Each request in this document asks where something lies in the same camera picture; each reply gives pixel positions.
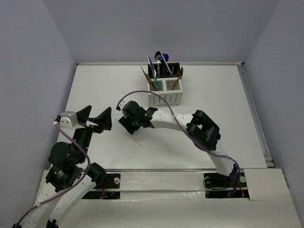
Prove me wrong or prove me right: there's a silver spoon pink handle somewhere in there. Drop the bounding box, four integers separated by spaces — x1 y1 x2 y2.
154 51 162 76

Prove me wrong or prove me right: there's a blue spoon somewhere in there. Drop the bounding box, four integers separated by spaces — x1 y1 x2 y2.
160 54 166 64

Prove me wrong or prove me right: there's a white utensil container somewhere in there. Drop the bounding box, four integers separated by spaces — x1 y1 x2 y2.
147 78 183 106

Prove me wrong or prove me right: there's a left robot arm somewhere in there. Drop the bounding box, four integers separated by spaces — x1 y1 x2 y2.
13 105 112 228

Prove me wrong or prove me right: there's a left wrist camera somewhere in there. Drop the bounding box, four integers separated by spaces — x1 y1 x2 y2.
54 111 78 129

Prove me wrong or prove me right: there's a purple spoon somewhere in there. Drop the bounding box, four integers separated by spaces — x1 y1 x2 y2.
163 54 169 62

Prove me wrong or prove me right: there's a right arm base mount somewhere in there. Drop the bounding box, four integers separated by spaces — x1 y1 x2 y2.
202 172 250 199

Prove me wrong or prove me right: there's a black utensil container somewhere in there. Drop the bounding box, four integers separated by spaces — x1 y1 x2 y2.
147 63 182 80

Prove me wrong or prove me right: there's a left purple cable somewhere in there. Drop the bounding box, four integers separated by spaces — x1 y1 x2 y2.
10 122 91 226

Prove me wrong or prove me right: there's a gold fork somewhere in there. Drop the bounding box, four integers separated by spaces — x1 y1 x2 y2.
172 67 183 90

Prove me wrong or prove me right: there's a silver knife teal handle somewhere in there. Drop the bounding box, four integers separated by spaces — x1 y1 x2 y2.
147 56 160 91

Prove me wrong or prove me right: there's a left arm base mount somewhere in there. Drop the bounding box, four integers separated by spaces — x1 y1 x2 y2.
82 173 121 200

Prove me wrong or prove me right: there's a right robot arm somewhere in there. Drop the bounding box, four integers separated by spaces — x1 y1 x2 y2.
116 101 238 186

